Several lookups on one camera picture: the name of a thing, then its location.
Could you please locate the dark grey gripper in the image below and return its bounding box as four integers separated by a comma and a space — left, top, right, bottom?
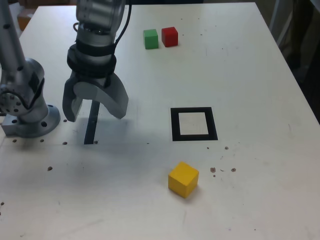
62, 71, 130, 123

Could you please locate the yellow cube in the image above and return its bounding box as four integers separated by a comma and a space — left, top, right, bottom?
167, 161, 200, 200

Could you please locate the black tape square outline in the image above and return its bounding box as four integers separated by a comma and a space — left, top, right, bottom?
170, 106, 219, 142

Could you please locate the black tape strip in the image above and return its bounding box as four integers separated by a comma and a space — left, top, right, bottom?
83, 99, 101, 145

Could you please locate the green cube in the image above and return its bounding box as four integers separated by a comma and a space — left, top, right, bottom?
142, 28, 160, 50

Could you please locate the red cube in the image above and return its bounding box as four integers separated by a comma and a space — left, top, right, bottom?
161, 26, 179, 48

